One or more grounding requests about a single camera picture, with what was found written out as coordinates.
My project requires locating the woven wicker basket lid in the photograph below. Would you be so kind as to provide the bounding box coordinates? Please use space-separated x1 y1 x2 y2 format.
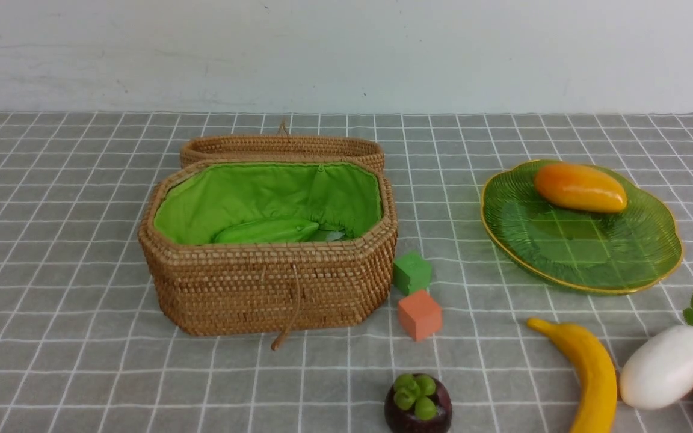
179 123 385 171

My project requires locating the woven wicker basket green lining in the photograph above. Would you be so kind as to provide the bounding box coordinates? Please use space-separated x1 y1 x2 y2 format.
137 159 399 352

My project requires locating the green foam cube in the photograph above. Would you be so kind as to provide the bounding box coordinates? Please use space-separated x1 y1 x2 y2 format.
393 250 433 296

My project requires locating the orange toy mango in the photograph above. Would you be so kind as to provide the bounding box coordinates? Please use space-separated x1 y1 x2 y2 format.
534 162 628 213

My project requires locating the white toy radish with leaves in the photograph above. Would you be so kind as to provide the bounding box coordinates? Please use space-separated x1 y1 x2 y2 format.
619 293 693 410

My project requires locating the dark purple toy mangosteen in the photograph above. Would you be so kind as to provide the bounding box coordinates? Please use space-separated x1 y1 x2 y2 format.
383 373 453 432

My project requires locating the green glass plate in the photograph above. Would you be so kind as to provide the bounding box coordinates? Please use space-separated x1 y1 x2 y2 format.
479 159 684 295

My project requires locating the orange foam cube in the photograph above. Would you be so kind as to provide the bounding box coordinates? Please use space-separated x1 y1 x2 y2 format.
397 290 443 342

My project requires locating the grey checkered tablecloth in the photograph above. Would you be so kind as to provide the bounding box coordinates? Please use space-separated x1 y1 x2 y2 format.
0 112 693 432

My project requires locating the yellow toy banana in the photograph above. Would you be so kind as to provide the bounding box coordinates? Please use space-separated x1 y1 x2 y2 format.
526 317 618 432

